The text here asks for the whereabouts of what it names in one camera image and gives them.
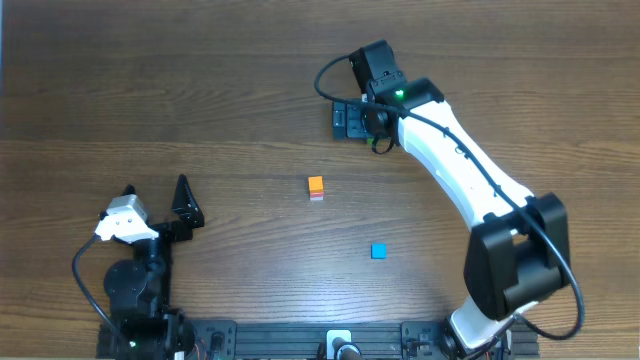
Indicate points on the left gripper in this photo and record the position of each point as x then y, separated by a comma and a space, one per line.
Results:
172, 232

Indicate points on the orange cube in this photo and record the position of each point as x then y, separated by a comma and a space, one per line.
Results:
315, 183

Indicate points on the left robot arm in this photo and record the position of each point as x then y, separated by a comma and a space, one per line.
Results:
130, 287

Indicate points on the blue cube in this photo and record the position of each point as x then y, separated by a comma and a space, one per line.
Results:
378, 251

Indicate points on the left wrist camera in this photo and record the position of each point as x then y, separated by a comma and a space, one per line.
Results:
125, 220

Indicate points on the mounting rail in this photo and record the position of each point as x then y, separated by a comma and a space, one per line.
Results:
285, 340

